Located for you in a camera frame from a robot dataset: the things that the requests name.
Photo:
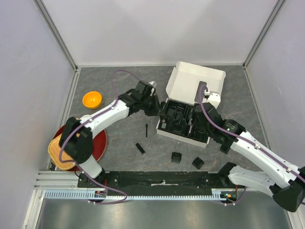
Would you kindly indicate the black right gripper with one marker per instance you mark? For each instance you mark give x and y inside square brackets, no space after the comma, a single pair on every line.
[195,104]

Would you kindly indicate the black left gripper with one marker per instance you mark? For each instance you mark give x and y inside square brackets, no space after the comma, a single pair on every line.
[157,108]

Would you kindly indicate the small clear oil bottle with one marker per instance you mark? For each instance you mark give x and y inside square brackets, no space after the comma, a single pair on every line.
[164,124]

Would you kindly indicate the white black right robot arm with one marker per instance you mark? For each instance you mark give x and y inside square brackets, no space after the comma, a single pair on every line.
[283,181]

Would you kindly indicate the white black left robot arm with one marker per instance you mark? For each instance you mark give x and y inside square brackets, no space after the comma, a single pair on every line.
[78,134]

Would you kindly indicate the black plastic tray insert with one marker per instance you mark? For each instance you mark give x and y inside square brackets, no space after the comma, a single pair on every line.
[182,128]

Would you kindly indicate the white cardboard box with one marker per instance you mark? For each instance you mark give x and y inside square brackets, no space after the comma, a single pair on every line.
[186,79]

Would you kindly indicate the black comb guard middle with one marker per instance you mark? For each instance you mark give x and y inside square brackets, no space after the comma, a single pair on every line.
[198,163]

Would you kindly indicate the black comb guard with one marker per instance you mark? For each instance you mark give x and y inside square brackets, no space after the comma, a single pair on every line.
[176,157]
[198,163]

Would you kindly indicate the black cylindrical battery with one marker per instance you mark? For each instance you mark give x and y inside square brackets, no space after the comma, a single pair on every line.
[140,148]

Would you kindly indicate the black comb guard left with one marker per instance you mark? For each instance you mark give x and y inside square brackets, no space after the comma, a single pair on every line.
[176,157]

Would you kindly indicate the red round tray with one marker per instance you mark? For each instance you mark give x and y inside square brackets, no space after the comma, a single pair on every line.
[99,143]

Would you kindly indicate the orange plastic bowl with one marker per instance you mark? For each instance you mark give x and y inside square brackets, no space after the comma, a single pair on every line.
[92,100]

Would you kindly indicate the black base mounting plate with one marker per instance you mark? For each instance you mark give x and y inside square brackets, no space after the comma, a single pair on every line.
[161,183]

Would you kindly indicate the woven bamboo tray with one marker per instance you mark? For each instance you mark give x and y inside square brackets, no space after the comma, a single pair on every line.
[54,152]

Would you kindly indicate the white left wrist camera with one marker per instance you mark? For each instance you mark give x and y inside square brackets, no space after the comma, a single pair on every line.
[153,84]

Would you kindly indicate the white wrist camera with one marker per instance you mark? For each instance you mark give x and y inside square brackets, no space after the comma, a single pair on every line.
[213,98]
[153,84]

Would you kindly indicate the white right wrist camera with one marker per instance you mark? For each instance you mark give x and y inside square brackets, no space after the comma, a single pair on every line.
[213,98]

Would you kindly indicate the grey slotted cable duct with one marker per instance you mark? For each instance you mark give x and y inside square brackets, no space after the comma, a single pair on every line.
[96,195]

